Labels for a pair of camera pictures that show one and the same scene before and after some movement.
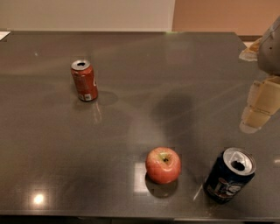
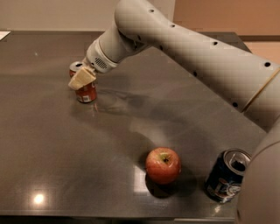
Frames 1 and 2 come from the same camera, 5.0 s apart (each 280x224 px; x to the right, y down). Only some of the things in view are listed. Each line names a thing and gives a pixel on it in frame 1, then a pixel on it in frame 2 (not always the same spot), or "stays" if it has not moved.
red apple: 163,164 stays
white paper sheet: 3,34 stays
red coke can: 84,80 stays
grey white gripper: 270,57 -> 97,60
